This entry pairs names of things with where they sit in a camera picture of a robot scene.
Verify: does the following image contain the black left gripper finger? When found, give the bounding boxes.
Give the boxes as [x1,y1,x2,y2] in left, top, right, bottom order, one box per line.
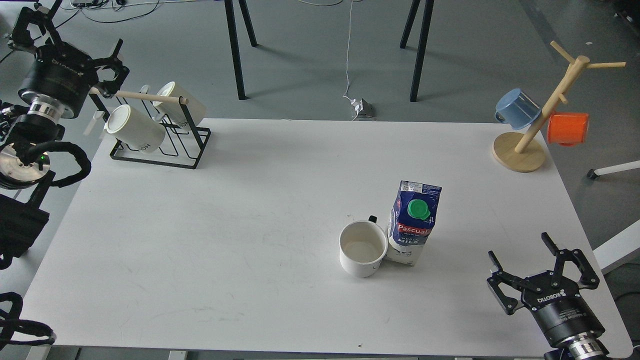
[9,5,63,51]
[93,38,130,98]

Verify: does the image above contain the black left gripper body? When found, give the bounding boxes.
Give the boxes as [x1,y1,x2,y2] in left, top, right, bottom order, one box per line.
[18,42,107,120]

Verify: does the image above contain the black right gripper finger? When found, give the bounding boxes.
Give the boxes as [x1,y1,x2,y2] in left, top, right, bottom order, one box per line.
[541,232,601,296]
[486,250,525,316]

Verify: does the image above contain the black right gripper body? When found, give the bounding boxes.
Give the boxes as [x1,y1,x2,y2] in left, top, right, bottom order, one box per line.
[521,271,605,349]

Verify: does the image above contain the blue Pascual milk carton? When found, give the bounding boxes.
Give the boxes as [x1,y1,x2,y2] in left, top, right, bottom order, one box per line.
[386,180,442,266]

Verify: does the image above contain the white smiley face mug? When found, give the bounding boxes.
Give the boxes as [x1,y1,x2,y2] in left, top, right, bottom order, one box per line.
[338,215,389,278]

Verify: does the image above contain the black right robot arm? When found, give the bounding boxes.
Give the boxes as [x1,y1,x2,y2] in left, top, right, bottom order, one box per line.
[486,232,609,360]

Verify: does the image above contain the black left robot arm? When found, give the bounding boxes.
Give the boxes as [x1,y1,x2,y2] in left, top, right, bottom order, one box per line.
[0,0,130,270]

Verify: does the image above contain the orange hanging cup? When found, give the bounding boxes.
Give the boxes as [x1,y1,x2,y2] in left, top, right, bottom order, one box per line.
[546,112,590,147]

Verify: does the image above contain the blue hanging cup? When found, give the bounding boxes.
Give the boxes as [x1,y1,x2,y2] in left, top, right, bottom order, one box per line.
[494,88,542,130]

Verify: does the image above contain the white mug front on rack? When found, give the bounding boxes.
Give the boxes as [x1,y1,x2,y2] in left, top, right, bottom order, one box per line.
[103,104,166,154]

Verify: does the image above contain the white mug on rack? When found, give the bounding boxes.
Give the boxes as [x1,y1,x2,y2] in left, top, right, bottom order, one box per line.
[103,104,166,154]
[152,81,207,129]

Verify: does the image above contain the white mug rear on rack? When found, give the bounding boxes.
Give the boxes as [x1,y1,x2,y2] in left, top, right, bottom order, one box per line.
[152,81,207,129]

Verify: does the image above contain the wooden mug tree stand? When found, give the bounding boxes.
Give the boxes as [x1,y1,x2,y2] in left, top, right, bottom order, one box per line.
[492,40,627,173]

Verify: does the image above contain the black table legs left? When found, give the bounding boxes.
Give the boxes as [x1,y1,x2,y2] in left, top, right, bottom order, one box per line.
[222,0,259,101]

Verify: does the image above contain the black table legs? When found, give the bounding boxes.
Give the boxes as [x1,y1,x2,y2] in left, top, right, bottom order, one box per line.
[399,0,435,103]
[222,0,259,101]

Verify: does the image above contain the grey floor plug adapter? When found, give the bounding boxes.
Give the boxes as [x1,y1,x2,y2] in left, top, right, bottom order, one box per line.
[350,98,376,121]

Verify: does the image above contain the black table legs right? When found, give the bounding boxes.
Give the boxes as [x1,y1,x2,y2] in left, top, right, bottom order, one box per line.
[399,0,435,103]

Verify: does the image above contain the black wire mug rack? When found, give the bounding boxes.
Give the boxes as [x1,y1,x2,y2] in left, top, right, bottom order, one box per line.
[89,80,211,169]

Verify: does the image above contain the white cable on floor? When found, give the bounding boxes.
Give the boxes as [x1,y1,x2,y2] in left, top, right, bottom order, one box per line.
[298,0,362,122]

